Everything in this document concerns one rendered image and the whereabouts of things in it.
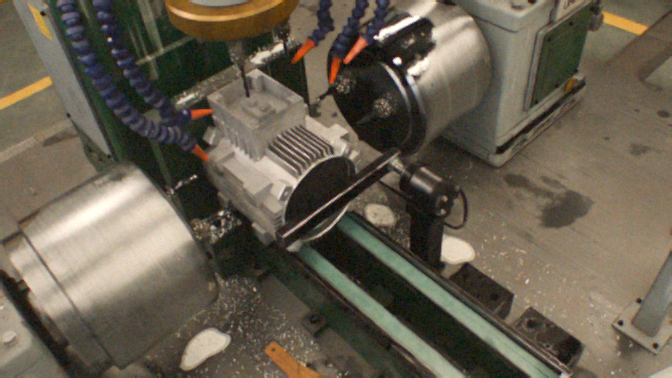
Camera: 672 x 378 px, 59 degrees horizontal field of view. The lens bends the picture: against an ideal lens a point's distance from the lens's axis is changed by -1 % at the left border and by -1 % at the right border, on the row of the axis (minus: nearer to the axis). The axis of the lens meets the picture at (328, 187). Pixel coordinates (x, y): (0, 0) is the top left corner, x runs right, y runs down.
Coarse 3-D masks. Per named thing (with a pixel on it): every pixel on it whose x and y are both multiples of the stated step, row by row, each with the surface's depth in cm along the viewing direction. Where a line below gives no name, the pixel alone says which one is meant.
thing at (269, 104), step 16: (240, 80) 96; (256, 80) 96; (272, 80) 95; (208, 96) 93; (224, 96) 95; (240, 96) 98; (256, 96) 96; (272, 96) 97; (288, 96) 94; (224, 112) 91; (240, 112) 95; (256, 112) 92; (272, 112) 93; (288, 112) 90; (304, 112) 93; (224, 128) 94; (240, 128) 90; (256, 128) 87; (272, 128) 90; (288, 128) 92; (240, 144) 93; (256, 144) 89; (256, 160) 92
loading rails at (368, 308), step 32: (352, 224) 102; (256, 256) 113; (288, 256) 98; (320, 256) 98; (352, 256) 104; (384, 256) 97; (416, 256) 95; (288, 288) 108; (320, 288) 95; (352, 288) 93; (384, 288) 101; (416, 288) 92; (448, 288) 91; (320, 320) 101; (352, 320) 92; (384, 320) 89; (416, 320) 99; (448, 320) 90; (480, 320) 87; (384, 352) 89; (416, 352) 85; (448, 352) 96; (480, 352) 88; (512, 352) 83; (544, 352) 82
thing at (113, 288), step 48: (96, 192) 77; (144, 192) 77; (48, 240) 72; (96, 240) 73; (144, 240) 75; (192, 240) 77; (48, 288) 71; (96, 288) 72; (144, 288) 74; (192, 288) 79; (96, 336) 72; (144, 336) 77
